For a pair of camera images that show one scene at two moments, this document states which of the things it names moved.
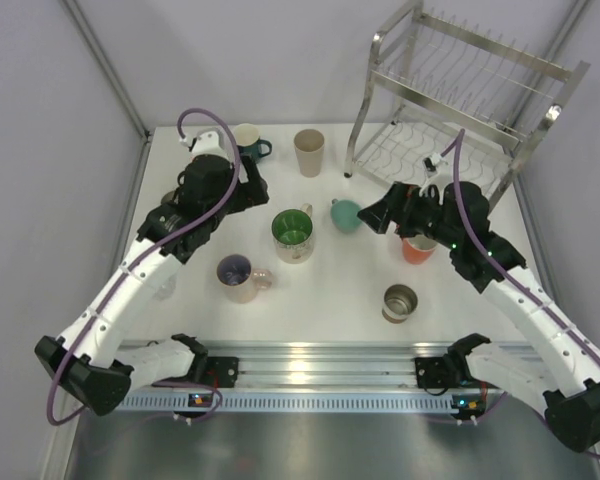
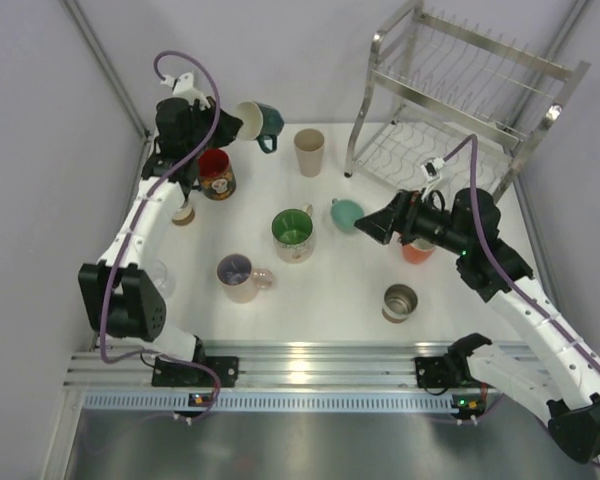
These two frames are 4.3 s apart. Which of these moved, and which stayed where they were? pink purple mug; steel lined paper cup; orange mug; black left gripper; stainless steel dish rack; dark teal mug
Moved: black left gripper; dark teal mug
Stayed: orange mug; steel lined paper cup; stainless steel dish rack; pink purple mug
